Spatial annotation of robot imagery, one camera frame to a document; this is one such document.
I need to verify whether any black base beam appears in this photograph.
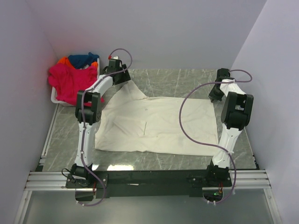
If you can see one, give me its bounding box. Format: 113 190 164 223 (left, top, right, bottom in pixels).
65 170 232 198

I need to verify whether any blue t shirt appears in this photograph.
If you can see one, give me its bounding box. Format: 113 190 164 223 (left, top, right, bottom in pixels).
68 52 100 69

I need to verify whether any white t shirt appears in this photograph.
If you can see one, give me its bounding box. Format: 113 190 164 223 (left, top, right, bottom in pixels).
95 81 218 156

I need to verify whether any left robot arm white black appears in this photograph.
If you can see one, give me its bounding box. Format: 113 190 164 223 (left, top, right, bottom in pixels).
71 57 130 188

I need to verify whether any pink t shirt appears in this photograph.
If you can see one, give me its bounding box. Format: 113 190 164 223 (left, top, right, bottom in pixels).
48 64 105 105

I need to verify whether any orange t shirt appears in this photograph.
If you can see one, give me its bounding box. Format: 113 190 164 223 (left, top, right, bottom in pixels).
57 57 98 69

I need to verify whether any white laundry basket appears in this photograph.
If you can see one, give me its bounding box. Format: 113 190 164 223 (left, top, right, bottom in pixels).
50 57 102 108

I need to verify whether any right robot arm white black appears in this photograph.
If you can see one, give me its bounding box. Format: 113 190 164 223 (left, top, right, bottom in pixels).
205 68 254 186

